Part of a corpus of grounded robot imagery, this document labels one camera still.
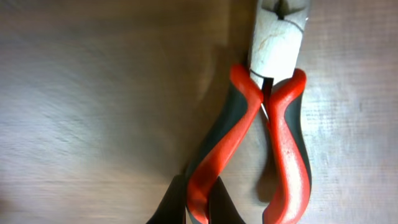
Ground small red cutting pliers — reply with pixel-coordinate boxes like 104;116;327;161
185;0;312;223

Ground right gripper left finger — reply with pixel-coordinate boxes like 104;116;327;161
147;175;187;224

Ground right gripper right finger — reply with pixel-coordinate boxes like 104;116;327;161
208;177;245;224

